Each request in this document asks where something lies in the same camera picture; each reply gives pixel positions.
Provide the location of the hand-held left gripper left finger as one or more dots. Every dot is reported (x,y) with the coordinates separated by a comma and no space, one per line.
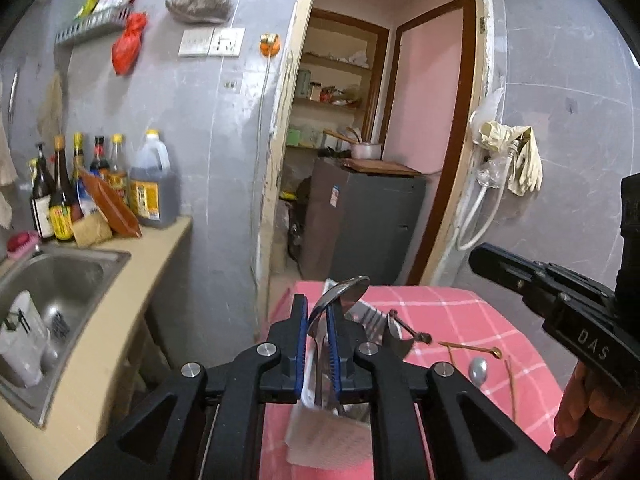
(300,345)

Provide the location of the pink soap dish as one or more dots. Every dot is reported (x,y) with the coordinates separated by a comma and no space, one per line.
(22,245)

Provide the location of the beige kitchen counter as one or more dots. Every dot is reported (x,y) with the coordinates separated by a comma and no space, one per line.
(130,320)

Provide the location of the wooden chopstick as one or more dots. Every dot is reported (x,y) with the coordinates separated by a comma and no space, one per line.
(452,357)
(510,390)

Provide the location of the large dark oil jug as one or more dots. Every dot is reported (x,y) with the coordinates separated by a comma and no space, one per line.
(155,190)

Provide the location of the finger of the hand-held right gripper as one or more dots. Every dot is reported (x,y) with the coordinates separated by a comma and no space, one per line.
(505,272)
(575,282)

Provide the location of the orange packet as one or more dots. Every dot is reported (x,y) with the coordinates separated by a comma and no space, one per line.
(112,207)

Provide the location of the metal wall rack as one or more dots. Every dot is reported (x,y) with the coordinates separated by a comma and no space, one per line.
(92,25)

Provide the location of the glass jar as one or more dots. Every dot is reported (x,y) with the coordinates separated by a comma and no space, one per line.
(315,91)

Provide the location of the grey cabinet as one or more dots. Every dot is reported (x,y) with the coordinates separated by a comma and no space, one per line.
(360,225)

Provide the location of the wooden door frame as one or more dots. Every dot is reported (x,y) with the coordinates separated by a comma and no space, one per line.
(282,110)

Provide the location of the green cup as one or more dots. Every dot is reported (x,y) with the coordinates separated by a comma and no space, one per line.
(304,84)

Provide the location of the pink checkered tablecloth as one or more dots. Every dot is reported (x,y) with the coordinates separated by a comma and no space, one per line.
(500,320)

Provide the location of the white cup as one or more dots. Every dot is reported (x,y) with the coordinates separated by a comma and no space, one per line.
(22,345)

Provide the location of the white wall switch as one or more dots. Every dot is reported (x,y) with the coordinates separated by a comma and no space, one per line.
(195,42)

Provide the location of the white perforated utensil basket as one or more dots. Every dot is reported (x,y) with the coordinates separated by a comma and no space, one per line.
(320,435)

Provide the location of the hanging metal tool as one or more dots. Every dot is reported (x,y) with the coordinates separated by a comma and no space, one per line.
(13,95)

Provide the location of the slim yellow cap bottle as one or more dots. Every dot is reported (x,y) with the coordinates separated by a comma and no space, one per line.
(78,155)

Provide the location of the brown paper packet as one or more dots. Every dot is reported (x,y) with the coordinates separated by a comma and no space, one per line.
(92,232)

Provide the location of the steel sink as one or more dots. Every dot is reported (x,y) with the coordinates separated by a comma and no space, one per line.
(60,280)

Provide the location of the dark bottle red cap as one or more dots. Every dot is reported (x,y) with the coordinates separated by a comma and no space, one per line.
(100,160)

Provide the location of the hanging loofah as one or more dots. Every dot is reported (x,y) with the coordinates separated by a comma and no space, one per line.
(52,105)

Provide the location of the wooden shelf unit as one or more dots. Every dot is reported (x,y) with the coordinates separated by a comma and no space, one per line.
(330,62)

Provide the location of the red plastic bag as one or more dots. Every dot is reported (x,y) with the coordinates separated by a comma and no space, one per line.
(129,45)

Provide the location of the clear bottle yellow cap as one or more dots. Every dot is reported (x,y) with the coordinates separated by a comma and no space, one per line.
(118,170)

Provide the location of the large steel spoon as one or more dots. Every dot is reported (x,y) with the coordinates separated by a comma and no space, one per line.
(345,295)

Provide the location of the wooden cutting board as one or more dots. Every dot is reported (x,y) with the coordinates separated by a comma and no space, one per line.
(385,166)

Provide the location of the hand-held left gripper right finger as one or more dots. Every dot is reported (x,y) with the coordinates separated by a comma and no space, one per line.
(334,360)

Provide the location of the steel fork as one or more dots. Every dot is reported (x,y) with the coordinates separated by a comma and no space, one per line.
(367,322)
(384,321)

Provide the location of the steel peeler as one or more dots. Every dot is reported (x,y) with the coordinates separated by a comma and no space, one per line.
(407,340)

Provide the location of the small gold spoon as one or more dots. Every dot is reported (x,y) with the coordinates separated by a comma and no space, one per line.
(470,348)

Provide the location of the white wall socket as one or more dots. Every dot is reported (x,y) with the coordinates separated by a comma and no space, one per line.
(227,41)

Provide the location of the cream rubber gloves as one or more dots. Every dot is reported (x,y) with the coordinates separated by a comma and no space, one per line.
(525,165)

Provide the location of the small cooking pot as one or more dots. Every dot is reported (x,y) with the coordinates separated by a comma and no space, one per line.
(365,150)

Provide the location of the steel scrubber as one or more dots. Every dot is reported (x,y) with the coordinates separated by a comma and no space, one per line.
(59,326)

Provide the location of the soy sauce bottle yellow label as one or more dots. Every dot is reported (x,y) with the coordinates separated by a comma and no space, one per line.
(61,210)

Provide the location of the clear hanging plastic bag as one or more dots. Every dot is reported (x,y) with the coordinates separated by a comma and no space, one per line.
(490,170)

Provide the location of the green box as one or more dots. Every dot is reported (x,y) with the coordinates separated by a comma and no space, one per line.
(294,138)

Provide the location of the person's right hand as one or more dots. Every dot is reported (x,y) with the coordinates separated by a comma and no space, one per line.
(585,410)

